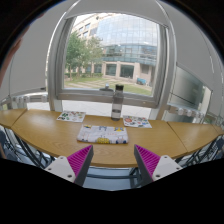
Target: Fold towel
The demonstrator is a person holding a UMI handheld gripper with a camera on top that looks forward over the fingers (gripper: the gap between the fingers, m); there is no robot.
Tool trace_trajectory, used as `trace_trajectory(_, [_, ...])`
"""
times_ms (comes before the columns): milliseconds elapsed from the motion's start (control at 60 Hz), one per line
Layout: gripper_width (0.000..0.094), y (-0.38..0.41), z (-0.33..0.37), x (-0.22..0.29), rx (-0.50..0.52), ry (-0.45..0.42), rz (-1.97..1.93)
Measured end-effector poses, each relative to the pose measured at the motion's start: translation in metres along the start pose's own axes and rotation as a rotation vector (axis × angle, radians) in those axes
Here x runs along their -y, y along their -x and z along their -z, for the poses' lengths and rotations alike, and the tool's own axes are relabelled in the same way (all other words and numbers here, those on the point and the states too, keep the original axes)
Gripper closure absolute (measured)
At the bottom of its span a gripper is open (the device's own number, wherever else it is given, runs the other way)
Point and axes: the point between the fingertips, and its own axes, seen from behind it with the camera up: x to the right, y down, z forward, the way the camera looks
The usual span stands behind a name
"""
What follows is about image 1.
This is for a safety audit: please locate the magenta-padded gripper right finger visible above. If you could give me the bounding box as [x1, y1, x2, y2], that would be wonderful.
[134, 144, 184, 186]

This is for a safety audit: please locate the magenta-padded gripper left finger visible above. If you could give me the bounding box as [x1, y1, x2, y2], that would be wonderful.
[44, 144, 95, 187]

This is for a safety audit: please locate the white cartoon-print towel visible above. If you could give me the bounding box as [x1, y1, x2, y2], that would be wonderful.
[76, 124, 129, 145]

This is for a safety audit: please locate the sticker sheet with green stickers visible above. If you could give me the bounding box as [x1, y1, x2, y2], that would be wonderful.
[56, 110, 87, 123]

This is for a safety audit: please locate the sticker sheet with red circle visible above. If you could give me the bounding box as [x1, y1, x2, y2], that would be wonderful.
[122, 115, 153, 129]

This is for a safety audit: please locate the clear bottle with black cap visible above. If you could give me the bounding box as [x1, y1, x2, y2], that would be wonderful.
[110, 84, 125, 122]

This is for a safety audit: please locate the white-framed window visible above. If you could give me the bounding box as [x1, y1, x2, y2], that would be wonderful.
[46, 11, 174, 109]

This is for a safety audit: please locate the green tree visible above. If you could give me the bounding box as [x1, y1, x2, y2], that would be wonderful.
[64, 31, 104, 79]

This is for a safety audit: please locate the glass-fronted building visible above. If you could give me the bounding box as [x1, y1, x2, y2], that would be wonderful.
[71, 13, 159, 84]

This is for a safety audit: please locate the white rail with knobs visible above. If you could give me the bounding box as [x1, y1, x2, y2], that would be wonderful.
[0, 92, 49, 108]
[168, 103, 206, 120]

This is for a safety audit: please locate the grey window handle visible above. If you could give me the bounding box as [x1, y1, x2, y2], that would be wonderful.
[99, 83, 115, 92]

